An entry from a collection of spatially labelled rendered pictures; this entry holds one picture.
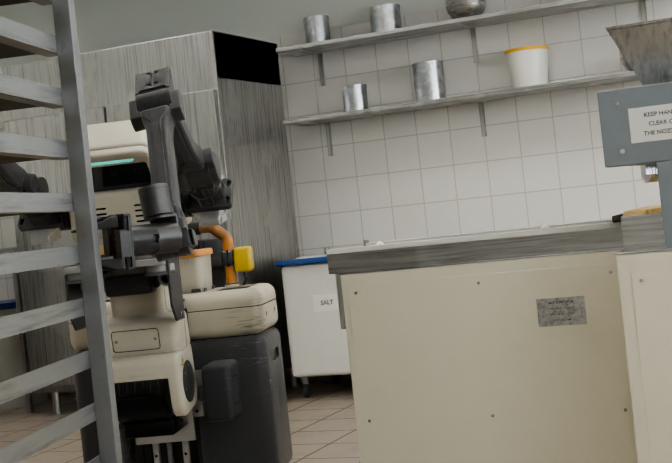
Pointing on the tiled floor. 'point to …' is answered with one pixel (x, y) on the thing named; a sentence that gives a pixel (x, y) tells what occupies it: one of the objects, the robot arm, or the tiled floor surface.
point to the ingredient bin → (313, 320)
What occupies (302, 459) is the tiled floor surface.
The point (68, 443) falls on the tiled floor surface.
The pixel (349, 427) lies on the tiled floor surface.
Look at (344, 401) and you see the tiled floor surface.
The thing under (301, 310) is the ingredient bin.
